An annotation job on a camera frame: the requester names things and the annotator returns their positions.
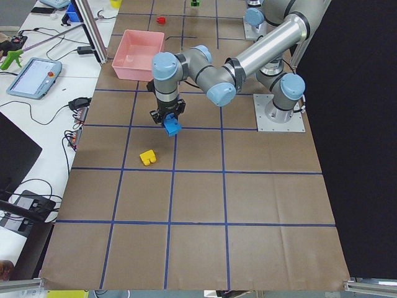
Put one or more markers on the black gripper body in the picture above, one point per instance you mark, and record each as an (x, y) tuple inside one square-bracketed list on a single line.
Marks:
[(167, 107)]

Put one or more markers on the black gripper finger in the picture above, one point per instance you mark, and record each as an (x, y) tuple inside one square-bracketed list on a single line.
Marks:
[(179, 115), (158, 117)]

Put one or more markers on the blue toy block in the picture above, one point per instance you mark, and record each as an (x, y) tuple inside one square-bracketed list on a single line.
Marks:
[(171, 125)]

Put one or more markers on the green toy block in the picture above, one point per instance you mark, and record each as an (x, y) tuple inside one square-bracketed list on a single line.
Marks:
[(195, 3)]

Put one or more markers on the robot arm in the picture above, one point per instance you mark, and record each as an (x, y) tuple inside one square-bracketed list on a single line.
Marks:
[(293, 22), (257, 4)]

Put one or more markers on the pink plastic box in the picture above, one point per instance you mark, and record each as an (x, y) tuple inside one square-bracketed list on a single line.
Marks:
[(134, 55)]

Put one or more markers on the yellow toy block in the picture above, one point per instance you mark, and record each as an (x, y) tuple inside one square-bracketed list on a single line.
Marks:
[(148, 157)]

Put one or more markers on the grey usb hub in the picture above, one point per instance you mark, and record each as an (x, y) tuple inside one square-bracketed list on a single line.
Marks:
[(80, 115)]

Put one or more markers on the red toy block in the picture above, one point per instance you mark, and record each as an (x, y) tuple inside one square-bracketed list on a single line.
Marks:
[(161, 20)]

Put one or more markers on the black power adapter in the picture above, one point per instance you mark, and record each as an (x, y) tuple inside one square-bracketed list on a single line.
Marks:
[(84, 50)]

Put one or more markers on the teach pendant tablet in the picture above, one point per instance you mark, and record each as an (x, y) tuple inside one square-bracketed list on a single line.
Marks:
[(35, 79)]

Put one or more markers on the blue storage bin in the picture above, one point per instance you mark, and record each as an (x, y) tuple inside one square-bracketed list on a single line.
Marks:
[(71, 15)]

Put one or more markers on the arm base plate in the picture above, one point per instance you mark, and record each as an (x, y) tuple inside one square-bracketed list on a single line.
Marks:
[(253, 32), (271, 119)]

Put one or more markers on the aluminium frame post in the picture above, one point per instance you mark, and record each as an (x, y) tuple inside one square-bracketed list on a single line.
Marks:
[(91, 30)]

